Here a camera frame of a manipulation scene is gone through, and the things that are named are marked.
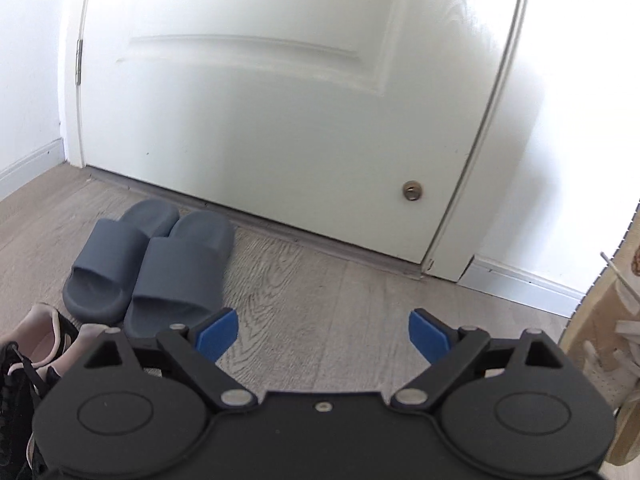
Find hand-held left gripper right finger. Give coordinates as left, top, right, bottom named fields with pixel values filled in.
left=390, top=308, right=571, bottom=411

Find white panel door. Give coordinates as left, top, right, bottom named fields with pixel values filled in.
left=79, top=0, right=532, bottom=269

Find black suede sneaker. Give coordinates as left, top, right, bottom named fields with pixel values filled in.
left=0, top=303, right=83, bottom=480

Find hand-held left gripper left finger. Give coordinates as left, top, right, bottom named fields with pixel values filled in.
left=80, top=308, right=259, bottom=411

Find beige sneaker white laces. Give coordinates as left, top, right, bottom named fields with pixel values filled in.
left=557, top=199, right=640, bottom=467

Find grey foam slide sandal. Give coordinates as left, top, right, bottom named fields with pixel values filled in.
left=123, top=210, right=235, bottom=345
left=62, top=198, right=181, bottom=326

